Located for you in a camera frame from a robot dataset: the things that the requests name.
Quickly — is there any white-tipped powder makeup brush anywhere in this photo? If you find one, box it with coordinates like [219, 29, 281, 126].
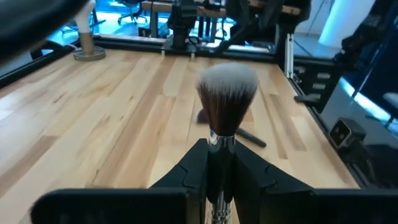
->
[195, 62, 259, 224]

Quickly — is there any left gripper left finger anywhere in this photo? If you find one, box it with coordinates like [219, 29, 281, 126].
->
[30, 138, 208, 224]

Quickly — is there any black corner bracket plate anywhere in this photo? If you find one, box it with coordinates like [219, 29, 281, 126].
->
[294, 62, 343, 111]

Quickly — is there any grey padded armrest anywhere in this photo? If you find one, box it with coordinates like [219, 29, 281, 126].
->
[382, 91, 398, 110]

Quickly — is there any silver aluminium bar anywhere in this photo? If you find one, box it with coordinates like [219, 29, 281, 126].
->
[284, 32, 295, 78]

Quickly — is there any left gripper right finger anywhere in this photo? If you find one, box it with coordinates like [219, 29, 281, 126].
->
[233, 139, 398, 224]

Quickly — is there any dark partition panel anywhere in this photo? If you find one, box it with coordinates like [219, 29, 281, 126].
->
[354, 18, 398, 122]

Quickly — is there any white mushroom lamp brass base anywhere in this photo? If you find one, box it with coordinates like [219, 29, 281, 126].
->
[72, 0, 107, 62]

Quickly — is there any black office chair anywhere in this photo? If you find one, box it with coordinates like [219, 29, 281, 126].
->
[116, 0, 149, 25]

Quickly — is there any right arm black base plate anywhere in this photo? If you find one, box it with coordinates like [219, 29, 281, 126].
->
[160, 42, 205, 57]

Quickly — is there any black aluminium table frame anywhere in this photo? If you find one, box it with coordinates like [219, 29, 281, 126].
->
[0, 34, 398, 190]

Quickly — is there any small black camera box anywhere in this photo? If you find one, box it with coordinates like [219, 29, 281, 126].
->
[328, 117, 368, 150]

